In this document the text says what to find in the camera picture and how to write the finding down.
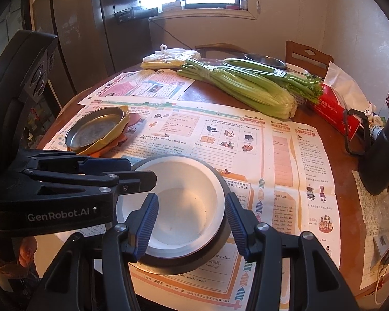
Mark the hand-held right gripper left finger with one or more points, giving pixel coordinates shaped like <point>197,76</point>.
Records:
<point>147,223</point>

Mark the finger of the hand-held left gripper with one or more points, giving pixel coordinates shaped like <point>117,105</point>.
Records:
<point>94,163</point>
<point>139,181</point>

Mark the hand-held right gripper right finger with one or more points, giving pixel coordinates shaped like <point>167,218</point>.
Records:
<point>236,226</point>

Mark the yellow shell-shaped plate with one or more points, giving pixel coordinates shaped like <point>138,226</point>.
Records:
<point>103,147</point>

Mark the red bowl with white inside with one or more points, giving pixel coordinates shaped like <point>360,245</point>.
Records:
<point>175,213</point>

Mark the stainless steel bowl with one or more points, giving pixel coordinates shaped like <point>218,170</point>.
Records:
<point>220,252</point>

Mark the round metal plate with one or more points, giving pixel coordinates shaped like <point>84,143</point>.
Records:
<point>90,131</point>

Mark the person's left hand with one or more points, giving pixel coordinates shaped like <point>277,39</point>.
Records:
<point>24,252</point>

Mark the pink printed newspaper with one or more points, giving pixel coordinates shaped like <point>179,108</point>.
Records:
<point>126,87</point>

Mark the large printed newspaper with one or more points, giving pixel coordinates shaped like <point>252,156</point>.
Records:
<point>278,155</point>

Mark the plastic bag of yellow food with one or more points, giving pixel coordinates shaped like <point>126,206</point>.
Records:
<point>168,58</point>

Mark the grey refrigerator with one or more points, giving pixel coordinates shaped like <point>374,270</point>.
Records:
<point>84,32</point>

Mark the handwritten paper sheet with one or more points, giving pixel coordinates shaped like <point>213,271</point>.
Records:
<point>369,220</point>

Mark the green celery bunch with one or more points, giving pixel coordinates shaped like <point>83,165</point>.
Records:
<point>278,74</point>
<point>246,87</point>

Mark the red tissue box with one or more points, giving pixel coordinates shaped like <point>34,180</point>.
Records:
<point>334,110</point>

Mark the wooden chair with curved back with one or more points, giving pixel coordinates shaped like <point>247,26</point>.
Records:
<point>220,46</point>

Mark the steel basin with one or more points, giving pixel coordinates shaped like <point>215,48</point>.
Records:
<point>265,60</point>

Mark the white dish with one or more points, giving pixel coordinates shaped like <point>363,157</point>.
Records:
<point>298,68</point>

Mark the small white box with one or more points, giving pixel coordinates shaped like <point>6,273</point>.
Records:
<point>173,5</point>

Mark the wooden chair with cutout back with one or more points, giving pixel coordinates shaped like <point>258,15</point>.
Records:
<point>298,53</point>

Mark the black wall rack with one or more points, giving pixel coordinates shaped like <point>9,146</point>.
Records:
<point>136,14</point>

